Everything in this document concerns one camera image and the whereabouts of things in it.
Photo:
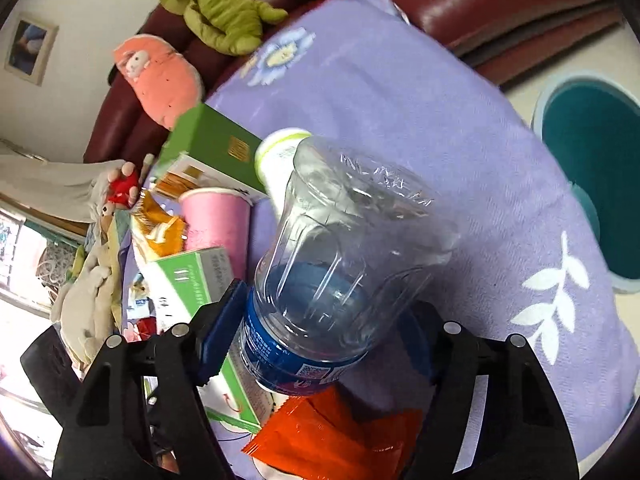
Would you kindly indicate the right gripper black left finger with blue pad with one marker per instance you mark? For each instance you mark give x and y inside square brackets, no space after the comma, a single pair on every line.
[137,414]

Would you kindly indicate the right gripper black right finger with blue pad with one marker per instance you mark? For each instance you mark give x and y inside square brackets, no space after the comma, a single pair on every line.
[493,413]

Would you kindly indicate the white green carton box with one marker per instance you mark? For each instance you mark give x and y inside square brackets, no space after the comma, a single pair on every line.
[178,286]

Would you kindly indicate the orange-red snack wrapper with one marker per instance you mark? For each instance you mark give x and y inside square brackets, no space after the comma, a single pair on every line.
[333,435]

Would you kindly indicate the yellow orange snack bag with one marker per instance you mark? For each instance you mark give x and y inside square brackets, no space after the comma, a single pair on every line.
[155,233]

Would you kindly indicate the pink paper cup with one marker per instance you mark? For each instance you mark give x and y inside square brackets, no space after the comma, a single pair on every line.
[218,217]

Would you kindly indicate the clear plastic water bottle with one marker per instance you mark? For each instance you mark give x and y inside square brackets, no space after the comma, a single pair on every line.
[358,240]

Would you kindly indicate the green cardboard box gold emblem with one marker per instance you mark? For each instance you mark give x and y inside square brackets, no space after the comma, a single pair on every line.
[207,150]

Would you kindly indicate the white supplement jar green band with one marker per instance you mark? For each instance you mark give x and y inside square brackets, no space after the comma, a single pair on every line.
[274,163]

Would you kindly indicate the teal plastic trash bin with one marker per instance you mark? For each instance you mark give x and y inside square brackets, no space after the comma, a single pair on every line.
[590,124]

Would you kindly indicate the beige plush toy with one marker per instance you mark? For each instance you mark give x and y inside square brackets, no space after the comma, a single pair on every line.
[83,309]

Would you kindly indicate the purple floral tablecloth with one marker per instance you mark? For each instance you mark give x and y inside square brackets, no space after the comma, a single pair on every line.
[445,141]

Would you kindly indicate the small red dressed doll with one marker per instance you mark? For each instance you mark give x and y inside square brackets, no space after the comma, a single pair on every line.
[123,189]

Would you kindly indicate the white cloth drape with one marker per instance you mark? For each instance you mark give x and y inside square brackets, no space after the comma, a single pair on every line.
[66,190]

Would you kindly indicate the pink plush pillow toy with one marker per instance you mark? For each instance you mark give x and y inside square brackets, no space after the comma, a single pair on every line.
[165,83]

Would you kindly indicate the dark red leather sofa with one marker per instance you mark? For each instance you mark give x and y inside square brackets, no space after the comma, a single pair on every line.
[501,38]

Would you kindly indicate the green frog plush toy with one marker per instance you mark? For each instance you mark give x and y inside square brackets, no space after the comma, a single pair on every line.
[231,27]

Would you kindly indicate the framed picture on wall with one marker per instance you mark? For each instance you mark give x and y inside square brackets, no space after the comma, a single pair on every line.
[30,48]

